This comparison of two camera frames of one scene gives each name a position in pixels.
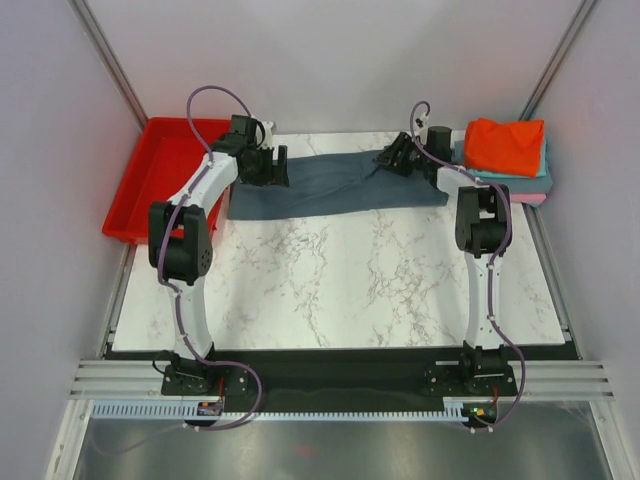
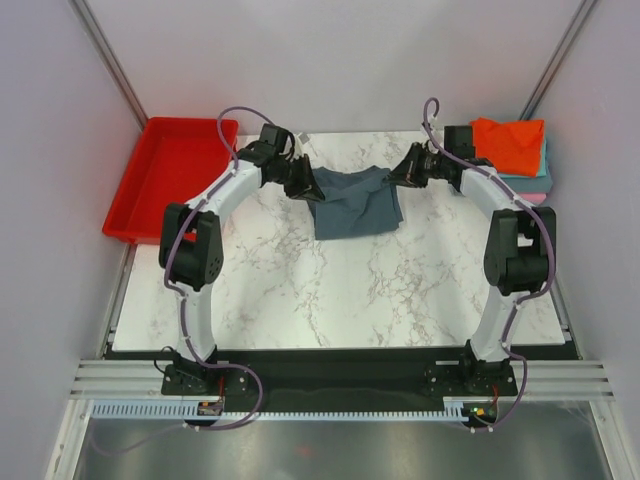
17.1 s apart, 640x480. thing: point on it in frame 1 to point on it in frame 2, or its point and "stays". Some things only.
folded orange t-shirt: (504, 147) stays
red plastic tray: (165, 153) stays
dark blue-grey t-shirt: (333, 184) to (356, 202)
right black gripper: (388, 156) to (407, 173)
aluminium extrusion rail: (539, 378) stays
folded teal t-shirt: (505, 174) stays
